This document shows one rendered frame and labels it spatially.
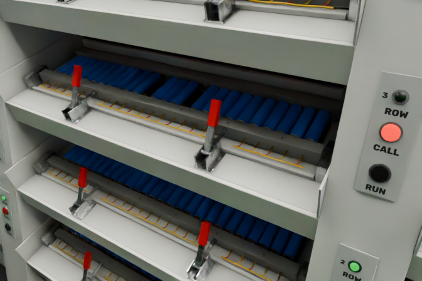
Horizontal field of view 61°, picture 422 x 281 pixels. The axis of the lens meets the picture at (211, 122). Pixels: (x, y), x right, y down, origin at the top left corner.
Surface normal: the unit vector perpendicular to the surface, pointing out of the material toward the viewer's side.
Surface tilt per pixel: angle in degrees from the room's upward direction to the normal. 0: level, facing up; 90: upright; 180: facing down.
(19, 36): 90
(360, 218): 90
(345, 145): 90
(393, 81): 90
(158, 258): 22
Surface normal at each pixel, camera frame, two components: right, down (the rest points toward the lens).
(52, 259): -0.13, -0.76
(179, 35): -0.51, 0.60
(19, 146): 0.85, 0.24
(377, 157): -0.52, 0.26
